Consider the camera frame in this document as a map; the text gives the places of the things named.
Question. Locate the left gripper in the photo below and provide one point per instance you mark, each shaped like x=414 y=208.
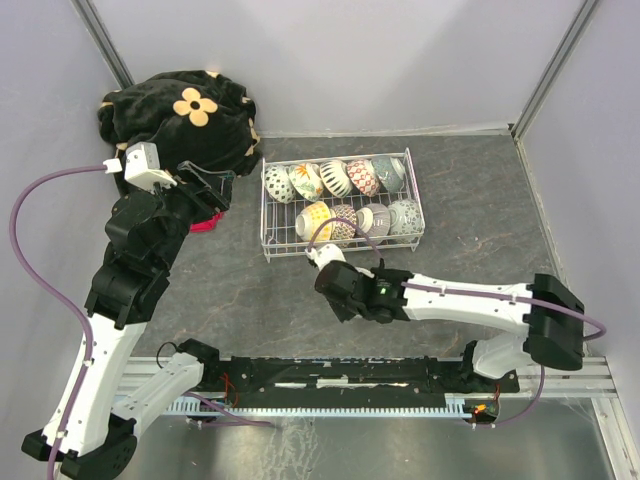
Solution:
x=211 y=192

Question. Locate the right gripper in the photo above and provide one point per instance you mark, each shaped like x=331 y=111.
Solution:
x=342 y=314

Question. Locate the brown scale patterned bowl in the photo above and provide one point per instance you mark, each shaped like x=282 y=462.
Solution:
x=343 y=230

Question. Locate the red patterned bowl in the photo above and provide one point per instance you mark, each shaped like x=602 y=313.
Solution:
x=278 y=185

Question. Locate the purple striped bowl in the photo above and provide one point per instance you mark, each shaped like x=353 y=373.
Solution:
x=374 y=220

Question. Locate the yellow teal sun bowl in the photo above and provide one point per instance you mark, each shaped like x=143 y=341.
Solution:
x=310 y=219

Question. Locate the multicolour bowl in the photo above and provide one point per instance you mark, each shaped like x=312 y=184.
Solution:
x=405 y=217

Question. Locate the white wire dish rack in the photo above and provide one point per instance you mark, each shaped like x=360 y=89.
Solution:
x=350 y=201

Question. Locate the blue triangle patterned bowl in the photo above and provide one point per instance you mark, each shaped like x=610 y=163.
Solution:
x=363 y=176

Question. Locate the grey geometric patterned bowl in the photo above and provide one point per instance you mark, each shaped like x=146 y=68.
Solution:
x=390 y=171

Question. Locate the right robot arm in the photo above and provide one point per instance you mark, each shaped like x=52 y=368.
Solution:
x=538 y=322

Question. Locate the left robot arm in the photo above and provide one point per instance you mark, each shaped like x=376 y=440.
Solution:
x=90 y=436

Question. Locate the red cloth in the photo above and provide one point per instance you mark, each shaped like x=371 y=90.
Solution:
x=208 y=225

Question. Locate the black floral fleece blanket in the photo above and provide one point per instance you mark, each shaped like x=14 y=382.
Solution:
x=199 y=116

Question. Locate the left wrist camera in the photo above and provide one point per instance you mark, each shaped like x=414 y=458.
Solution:
x=142 y=168

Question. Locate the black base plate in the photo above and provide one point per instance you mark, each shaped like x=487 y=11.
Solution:
x=378 y=383

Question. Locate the aluminium frame rail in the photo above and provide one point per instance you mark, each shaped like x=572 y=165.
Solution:
x=171 y=386

